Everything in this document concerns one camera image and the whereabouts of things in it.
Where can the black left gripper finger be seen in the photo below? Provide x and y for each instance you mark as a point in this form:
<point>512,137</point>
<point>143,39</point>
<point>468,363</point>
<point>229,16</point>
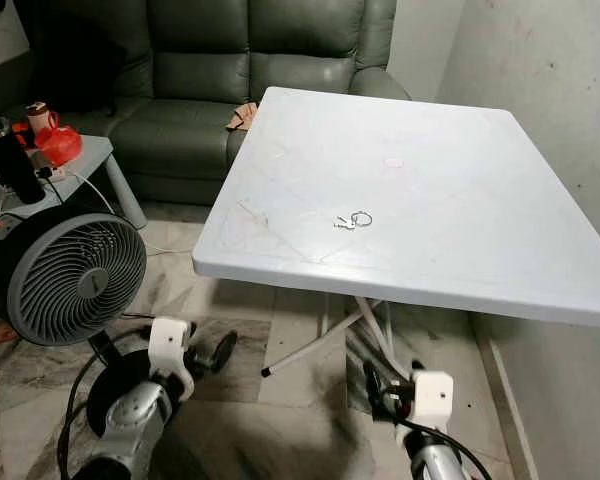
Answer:
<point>222,354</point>

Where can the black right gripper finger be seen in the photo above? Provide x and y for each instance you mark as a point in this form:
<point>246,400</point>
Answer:
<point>418,372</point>
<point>377,385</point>

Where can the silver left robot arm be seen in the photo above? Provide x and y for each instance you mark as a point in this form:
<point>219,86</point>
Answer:
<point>130,420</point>

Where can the grey round floor fan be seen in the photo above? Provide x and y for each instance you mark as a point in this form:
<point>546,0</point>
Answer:
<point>65,280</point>

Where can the tan crumpled cloth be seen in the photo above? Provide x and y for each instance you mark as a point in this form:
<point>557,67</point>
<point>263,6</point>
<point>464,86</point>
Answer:
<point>242,117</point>

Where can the grey side table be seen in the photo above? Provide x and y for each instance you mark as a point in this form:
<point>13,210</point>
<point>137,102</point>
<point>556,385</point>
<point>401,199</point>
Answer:
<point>95,150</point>

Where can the black bottle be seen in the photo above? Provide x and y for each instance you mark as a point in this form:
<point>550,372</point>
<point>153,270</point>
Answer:
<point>15,170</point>

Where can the dark green leather sofa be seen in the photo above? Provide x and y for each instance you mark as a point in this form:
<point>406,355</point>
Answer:
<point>200,80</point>

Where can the brown cup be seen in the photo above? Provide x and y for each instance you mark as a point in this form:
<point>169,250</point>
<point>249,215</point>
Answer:
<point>37,115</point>

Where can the white box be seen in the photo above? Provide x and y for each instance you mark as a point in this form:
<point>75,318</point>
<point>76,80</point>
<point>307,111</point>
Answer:
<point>0,40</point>

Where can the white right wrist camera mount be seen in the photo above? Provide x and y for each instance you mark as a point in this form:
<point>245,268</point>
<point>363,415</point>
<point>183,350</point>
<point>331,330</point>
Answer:
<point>430,400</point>

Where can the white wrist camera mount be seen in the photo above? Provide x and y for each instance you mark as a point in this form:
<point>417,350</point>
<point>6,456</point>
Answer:
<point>430,400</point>
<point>170,345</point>

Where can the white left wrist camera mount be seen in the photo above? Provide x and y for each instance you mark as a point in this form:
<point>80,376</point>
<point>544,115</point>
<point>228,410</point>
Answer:
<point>170,345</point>

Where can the white metal table leg frame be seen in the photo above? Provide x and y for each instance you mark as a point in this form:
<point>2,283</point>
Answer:
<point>315,345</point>

